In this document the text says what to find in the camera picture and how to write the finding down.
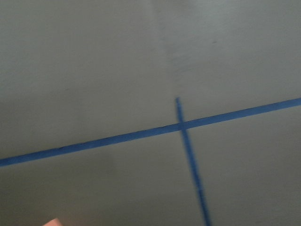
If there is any orange foam block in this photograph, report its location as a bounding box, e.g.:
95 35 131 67
43 218 63 226

